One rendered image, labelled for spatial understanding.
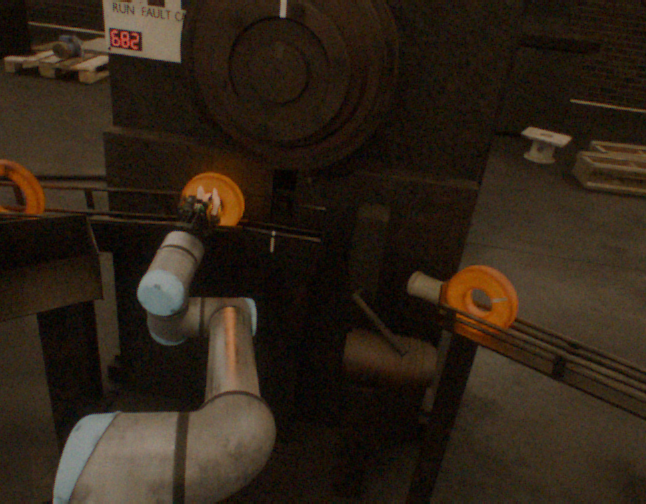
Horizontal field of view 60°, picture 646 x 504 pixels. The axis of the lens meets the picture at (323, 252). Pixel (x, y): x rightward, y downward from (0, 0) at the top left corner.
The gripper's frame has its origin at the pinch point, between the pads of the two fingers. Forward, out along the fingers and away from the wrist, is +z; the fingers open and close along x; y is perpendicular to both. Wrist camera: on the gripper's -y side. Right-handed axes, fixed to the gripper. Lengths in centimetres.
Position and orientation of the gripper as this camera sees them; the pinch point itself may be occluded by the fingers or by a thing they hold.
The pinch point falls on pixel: (212, 196)
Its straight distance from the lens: 143.7
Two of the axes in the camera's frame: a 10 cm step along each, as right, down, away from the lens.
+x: -9.9, -1.6, 0.7
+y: 0.6, -7.1, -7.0
